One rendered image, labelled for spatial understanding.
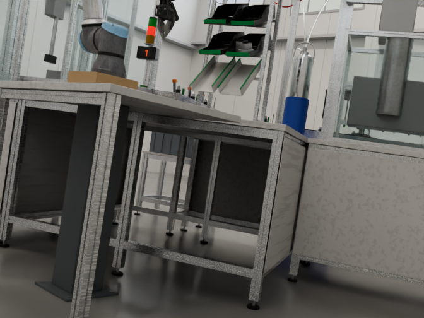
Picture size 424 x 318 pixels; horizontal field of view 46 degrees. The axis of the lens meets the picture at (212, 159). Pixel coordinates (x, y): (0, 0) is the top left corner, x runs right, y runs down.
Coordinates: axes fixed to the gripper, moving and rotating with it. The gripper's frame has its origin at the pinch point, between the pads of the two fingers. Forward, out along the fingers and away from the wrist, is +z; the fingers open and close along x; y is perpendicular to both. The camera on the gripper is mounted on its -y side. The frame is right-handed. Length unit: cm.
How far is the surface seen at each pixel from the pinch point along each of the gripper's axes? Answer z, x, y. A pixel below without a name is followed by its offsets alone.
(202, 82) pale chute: 19.0, 18.2, -15.9
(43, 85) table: 39, -16, 67
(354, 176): 56, 100, -67
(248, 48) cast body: -0.1, 41.4, -12.7
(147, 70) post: 12.6, -23.3, -33.5
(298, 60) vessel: -13, 53, -93
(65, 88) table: 39, -1, 74
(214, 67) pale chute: 8.5, 20.3, -26.2
